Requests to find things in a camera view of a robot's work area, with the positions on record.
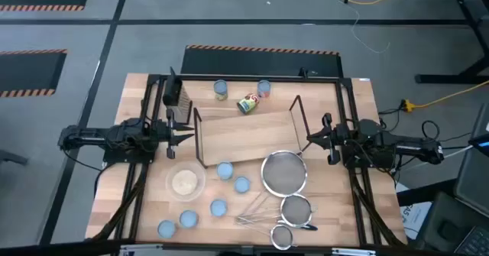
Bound yellow green label can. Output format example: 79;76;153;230
236;92;261;115

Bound yellow cable with plug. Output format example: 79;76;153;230
400;79;489;114

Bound medium steel mesh strainer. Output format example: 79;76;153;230
235;193;318;228

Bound wooden shelf black metal frame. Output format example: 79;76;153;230
193;94;313;169

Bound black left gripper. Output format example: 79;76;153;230
155;109;195;160

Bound steel box grater black handle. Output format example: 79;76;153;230
162;66;193;125

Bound laptop with blue screen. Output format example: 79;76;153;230
468;121;489;158

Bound mixed vegetables can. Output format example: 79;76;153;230
215;161;235;181

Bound teal and magenta can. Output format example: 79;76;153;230
212;79;229;102

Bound grey equipment case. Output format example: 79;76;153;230
452;102;489;219

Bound black table frame rails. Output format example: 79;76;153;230
86;72;408;249

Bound large steel mesh strainer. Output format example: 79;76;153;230
235;149;309;223

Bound diced tomatoes can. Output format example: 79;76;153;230
209;198;228;218

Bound clear glass bowl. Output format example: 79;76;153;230
165;160;206;203

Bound black metal desk frame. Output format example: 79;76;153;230
384;0;489;85

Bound black cable bundle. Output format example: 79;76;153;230
90;164;148;242
349;167;406;246

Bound small steel mesh strainer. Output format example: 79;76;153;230
235;219;299;251

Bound beige grain heap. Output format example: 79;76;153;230
171;169;199;196

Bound teal tuna fish can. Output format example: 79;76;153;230
233;176;251;194

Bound striped label can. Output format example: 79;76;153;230
157;219;177;239
179;209;199;229

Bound orange label can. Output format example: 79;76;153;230
256;79;272;99

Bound white printed paper box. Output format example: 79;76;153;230
395;181;435;242

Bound thin white floor cable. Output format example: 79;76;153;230
324;0;391;55

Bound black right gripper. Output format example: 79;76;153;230
306;112;344;166

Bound black keyboard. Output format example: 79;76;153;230
453;225;489;256

